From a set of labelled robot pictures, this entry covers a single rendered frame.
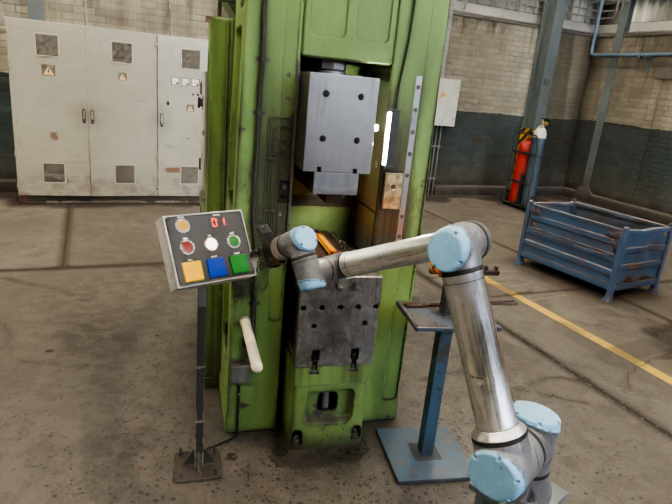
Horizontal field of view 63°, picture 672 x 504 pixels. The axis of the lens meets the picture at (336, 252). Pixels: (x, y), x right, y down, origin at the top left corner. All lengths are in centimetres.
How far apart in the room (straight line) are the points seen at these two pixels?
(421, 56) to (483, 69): 755
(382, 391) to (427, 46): 174
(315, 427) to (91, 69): 558
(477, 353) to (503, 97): 911
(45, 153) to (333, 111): 554
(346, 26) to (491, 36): 780
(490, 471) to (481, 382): 23
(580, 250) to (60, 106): 598
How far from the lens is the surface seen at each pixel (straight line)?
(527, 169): 960
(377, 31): 255
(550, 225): 613
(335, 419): 283
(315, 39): 246
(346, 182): 240
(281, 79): 243
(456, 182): 1013
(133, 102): 744
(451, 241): 146
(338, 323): 253
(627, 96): 1107
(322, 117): 233
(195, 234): 218
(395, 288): 279
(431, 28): 264
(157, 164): 756
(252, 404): 289
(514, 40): 1051
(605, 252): 576
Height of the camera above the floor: 173
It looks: 17 degrees down
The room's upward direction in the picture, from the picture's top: 5 degrees clockwise
